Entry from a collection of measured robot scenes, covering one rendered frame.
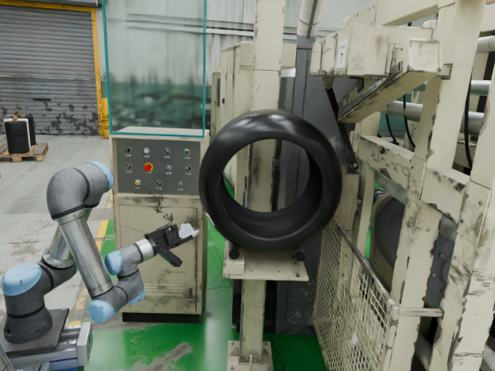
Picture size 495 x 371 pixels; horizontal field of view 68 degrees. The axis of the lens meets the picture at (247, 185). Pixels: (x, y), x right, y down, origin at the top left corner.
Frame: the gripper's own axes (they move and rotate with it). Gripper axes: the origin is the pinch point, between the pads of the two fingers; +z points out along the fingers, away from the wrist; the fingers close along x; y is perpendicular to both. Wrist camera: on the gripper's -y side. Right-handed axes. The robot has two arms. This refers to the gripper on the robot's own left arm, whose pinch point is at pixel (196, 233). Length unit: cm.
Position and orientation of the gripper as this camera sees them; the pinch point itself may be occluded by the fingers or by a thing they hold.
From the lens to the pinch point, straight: 148.5
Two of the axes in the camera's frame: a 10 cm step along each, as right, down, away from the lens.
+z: 7.4, -2.8, 6.1
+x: -6.1, 0.9, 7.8
